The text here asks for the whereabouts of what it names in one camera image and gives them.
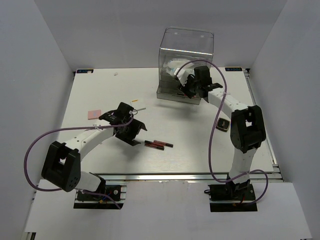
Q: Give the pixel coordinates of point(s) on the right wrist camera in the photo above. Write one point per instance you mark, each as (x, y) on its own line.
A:
(182, 76)

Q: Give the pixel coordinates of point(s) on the pink square pad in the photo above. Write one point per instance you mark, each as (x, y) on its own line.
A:
(94, 114)

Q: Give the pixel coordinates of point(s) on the clear acrylic drawer organizer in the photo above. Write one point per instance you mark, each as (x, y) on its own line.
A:
(195, 45)

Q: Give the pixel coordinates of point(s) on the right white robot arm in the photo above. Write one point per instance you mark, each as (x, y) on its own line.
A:
(247, 128)

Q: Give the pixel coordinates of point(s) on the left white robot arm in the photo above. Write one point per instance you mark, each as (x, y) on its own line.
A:
(62, 165)

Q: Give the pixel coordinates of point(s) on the blue label sticker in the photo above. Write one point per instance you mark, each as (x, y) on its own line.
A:
(84, 71)
(233, 69)

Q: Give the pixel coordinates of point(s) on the blue label sticker right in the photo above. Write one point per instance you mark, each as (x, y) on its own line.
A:
(233, 69)

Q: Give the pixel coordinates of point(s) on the blue label sticker left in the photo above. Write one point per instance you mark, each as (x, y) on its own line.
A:
(84, 71)

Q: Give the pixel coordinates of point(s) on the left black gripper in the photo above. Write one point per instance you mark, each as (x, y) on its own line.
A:
(136, 126)

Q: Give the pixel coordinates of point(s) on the white cotton pad packet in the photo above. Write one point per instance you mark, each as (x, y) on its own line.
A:
(173, 72)
(176, 63)

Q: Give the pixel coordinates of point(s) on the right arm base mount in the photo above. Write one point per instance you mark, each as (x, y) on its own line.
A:
(221, 200)

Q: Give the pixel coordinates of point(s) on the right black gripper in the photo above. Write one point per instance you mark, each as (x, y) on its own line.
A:
(185, 89)

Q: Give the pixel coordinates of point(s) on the aluminium table rail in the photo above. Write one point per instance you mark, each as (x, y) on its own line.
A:
(274, 176)

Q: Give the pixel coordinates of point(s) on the black gold compact case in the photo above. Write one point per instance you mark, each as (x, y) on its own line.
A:
(223, 124)

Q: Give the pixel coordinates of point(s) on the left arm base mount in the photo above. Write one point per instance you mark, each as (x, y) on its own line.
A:
(113, 198)

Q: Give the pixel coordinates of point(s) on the dark red lipstick tube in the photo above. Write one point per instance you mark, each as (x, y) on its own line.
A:
(154, 146)
(163, 143)

